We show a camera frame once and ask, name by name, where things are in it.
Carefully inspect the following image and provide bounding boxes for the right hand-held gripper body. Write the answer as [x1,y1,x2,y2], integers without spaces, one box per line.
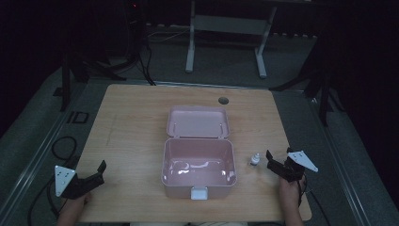
[277,150,319,184]

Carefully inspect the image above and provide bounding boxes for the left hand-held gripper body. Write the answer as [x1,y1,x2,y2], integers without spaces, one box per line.
[54,165,92,201]

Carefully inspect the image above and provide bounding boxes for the person's left hand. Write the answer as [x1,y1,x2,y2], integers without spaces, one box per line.
[69,191,94,211]

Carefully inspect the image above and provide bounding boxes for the person's right hand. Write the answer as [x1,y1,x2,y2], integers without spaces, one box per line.
[279,174,308,205]

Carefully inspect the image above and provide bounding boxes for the small white dropper bottle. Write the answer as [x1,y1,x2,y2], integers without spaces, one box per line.
[249,152,262,167]

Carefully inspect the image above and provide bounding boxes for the pink plastic storage box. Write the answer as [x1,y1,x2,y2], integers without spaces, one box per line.
[161,105,238,201]

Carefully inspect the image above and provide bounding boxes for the black tripod stand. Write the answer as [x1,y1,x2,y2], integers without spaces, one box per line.
[268,53,347,128]
[59,46,128,113]

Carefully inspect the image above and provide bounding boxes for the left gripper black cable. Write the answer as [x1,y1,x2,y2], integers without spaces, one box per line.
[27,173,69,226]

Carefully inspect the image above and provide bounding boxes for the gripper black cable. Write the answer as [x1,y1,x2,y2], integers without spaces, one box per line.
[296,175,332,226]
[27,173,69,226]

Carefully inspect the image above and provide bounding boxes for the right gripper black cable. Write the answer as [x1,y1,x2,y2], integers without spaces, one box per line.
[296,175,332,226]

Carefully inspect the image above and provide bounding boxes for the looped black floor cable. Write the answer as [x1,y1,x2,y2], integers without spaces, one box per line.
[51,136,79,162]

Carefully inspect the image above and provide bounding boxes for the black hanging cables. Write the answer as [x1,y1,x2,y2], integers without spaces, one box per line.
[123,0,157,87]

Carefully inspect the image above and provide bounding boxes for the white metal desk frame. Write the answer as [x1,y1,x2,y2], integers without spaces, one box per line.
[184,0,279,80]

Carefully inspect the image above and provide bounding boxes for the white floor cable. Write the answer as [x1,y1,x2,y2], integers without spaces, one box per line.
[146,28,191,43]

